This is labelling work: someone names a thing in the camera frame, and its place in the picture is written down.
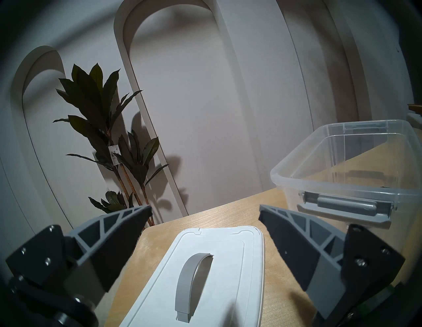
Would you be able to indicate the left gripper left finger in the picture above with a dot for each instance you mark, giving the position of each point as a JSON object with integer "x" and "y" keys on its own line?
{"x": 108, "y": 244}

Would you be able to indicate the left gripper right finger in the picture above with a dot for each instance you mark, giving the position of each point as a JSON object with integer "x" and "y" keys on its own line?
{"x": 296, "y": 244}

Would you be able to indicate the clear plastic storage container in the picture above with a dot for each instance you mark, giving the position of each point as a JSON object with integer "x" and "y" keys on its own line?
{"x": 346, "y": 158}

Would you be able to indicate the white plant label tag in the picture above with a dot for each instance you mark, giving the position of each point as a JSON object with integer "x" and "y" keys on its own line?
{"x": 114, "y": 155}

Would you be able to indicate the tall dark green plant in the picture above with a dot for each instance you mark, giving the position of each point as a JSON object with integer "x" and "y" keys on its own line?
{"x": 95, "y": 108}

